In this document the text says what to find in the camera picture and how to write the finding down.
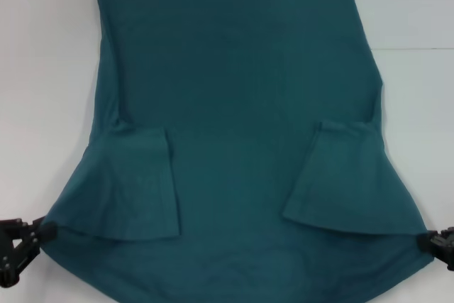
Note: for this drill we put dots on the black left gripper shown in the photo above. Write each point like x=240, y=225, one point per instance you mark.
x=9, y=246

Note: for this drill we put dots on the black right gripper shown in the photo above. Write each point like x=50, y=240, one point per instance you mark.
x=445, y=246

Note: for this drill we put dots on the teal blue shirt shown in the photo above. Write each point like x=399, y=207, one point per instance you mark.
x=230, y=86

